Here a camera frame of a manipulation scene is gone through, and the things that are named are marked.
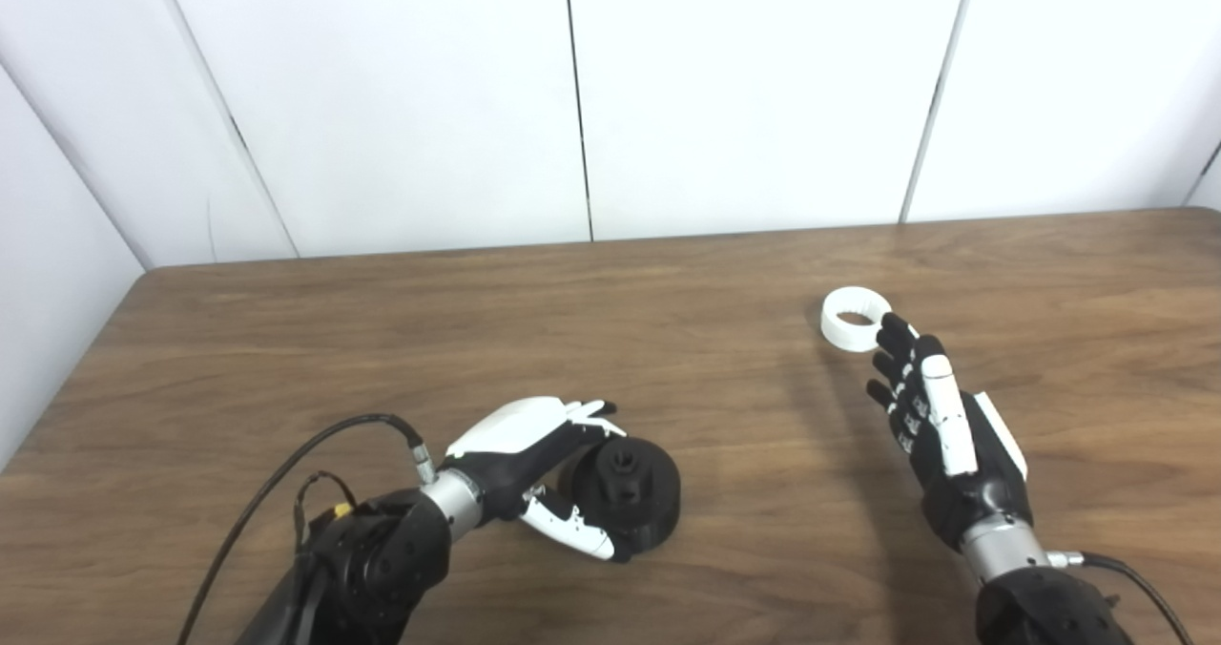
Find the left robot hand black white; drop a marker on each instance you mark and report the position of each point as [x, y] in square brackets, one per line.
[515, 445]

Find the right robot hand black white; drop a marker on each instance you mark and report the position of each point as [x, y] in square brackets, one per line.
[973, 483]

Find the round black part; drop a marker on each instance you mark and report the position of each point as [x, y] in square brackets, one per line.
[639, 497]

